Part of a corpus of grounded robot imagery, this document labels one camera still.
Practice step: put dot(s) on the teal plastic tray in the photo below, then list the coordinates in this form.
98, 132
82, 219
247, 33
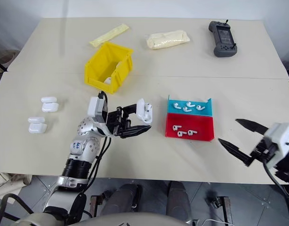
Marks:
205, 111

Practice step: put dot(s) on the white earbud case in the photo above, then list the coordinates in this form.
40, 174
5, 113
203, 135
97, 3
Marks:
50, 107
108, 81
142, 115
37, 128

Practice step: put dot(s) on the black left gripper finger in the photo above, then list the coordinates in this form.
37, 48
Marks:
135, 131
131, 108

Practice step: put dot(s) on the light grey robot torso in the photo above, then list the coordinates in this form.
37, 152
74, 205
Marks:
111, 220

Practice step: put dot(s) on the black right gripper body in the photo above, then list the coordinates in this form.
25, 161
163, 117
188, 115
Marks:
262, 151

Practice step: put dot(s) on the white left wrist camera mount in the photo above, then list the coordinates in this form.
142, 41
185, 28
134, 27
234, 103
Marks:
95, 109

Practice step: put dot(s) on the white earbud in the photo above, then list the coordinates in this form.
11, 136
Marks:
192, 132
189, 103
200, 107
176, 105
180, 134
186, 109
148, 108
175, 127

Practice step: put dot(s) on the yellow plastic bin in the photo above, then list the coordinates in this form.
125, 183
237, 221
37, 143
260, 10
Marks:
99, 68

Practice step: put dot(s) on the metal table bracket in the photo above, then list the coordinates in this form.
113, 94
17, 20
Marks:
96, 204
223, 209

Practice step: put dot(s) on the cream stuffed plastic bag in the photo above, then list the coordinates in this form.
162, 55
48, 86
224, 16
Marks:
168, 39

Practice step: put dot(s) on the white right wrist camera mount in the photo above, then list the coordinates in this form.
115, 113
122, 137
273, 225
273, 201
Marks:
279, 137

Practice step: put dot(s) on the red plastic tray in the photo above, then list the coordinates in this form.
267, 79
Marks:
201, 124

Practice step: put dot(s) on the dark rounded shape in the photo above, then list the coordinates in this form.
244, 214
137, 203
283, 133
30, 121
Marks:
122, 200
178, 200

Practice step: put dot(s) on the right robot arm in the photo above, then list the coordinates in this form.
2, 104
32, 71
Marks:
286, 169

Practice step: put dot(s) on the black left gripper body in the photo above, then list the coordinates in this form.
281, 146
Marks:
115, 122

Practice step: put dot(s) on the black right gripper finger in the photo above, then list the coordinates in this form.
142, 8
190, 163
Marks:
234, 148
251, 126

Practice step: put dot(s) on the long pale yellow plastic bag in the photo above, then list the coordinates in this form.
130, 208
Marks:
109, 35

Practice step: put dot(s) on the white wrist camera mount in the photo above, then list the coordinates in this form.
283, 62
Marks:
279, 137
95, 109

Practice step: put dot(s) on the beige cloth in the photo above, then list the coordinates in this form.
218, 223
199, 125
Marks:
10, 182

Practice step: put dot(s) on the grey handheld controller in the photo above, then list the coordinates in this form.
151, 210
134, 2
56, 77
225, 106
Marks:
223, 38

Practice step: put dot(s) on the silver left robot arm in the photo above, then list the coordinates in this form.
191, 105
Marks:
84, 127

